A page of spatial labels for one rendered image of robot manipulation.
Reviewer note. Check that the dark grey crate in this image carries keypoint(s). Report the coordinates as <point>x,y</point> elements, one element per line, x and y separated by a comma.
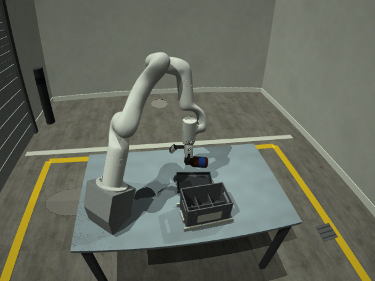
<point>212,204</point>

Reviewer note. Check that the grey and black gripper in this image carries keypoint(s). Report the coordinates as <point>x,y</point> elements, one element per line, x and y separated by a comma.
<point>188,151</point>

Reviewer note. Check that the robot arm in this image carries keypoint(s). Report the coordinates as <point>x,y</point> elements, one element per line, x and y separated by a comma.
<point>124,124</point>

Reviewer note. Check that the brown bottle with blue label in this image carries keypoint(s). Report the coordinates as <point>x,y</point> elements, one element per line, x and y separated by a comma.
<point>199,162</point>

